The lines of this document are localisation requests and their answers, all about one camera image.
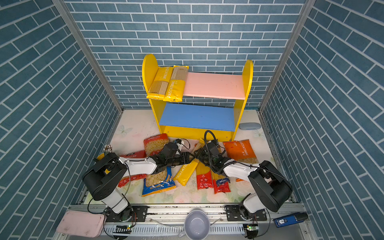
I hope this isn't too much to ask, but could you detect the grey bowl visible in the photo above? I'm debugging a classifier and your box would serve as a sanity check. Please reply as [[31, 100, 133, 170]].
[[178, 210, 211, 240]]

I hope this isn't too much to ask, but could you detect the grey oval case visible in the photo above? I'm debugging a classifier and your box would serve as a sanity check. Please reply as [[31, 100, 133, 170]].
[[239, 123, 262, 131]]

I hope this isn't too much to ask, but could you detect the red macaroni bag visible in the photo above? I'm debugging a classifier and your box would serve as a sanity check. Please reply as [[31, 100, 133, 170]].
[[118, 150, 147, 188], [144, 134, 169, 156]]

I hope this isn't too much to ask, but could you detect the pink tray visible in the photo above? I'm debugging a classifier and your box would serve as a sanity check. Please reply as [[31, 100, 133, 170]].
[[56, 211, 105, 238]]

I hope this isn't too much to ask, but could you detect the red macaroni bag lower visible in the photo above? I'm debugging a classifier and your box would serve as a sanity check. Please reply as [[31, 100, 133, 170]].
[[118, 150, 147, 188]]

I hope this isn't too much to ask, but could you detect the yellow pen cup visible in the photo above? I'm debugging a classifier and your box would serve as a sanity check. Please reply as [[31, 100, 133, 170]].
[[96, 145, 113, 161]]

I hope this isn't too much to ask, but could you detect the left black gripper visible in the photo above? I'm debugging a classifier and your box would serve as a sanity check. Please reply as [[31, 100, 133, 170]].
[[165, 151, 196, 167]]

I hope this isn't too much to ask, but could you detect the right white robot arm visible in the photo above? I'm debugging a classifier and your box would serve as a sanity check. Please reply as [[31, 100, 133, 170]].
[[194, 142, 293, 220]]

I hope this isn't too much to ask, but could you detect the yellow spaghetti bag long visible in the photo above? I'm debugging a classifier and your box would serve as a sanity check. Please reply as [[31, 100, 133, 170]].
[[163, 66, 189, 103]]

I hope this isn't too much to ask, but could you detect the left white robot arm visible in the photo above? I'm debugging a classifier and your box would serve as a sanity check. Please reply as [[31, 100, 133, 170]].
[[82, 140, 195, 222]]

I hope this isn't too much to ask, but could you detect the blue handheld device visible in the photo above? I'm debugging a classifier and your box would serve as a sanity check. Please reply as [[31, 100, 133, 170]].
[[274, 212, 309, 228]]

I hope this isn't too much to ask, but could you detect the blue shell pasta bag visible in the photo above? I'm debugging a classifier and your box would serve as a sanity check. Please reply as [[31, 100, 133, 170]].
[[142, 167, 176, 197]]

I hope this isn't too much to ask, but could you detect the orange pasta bag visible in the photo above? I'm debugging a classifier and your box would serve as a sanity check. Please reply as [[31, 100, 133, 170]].
[[223, 140, 259, 182]]

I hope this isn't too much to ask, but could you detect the red spaghetti bag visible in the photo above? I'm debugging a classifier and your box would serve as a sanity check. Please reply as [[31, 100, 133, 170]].
[[196, 162, 214, 190], [214, 182, 231, 194]]

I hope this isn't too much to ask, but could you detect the blue-top Moli pasta bag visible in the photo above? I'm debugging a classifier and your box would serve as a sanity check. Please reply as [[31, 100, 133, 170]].
[[212, 172, 230, 187]]

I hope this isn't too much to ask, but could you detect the red macaroni bag upper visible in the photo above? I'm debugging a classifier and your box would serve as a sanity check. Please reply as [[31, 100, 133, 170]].
[[144, 134, 169, 156]]

